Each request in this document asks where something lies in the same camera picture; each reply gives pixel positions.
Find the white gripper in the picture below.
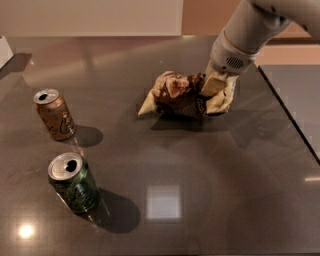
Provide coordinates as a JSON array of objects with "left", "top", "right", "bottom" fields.
[{"left": 200, "top": 32, "right": 258, "bottom": 97}]

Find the brown chip bag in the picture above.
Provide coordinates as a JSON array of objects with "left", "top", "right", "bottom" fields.
[{"left": 138, "top": 71, "right": 237, "bottom": 118}]

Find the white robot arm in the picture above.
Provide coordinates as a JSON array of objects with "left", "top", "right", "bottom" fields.
[{"left": 201, "top": 0, "right": 320, "bottom": 96}]

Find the grey side table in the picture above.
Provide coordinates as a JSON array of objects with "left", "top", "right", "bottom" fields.
[{"left": 259, "top": 65, "right": 320, "bottom": 161}]

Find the orange soda can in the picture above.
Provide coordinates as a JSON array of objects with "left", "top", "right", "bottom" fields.
[{"left": 33, "top": 88, "right": 76, "bottom": 141}]

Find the green soda can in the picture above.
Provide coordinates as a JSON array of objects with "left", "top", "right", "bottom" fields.
[{"left": 48, "top": 152, "right": 100, "bottom": 214}]

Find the white box at left edge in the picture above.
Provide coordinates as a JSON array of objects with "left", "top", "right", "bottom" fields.
[{"left": 0, "top": 36, "right": 14, "bottom": 69}]

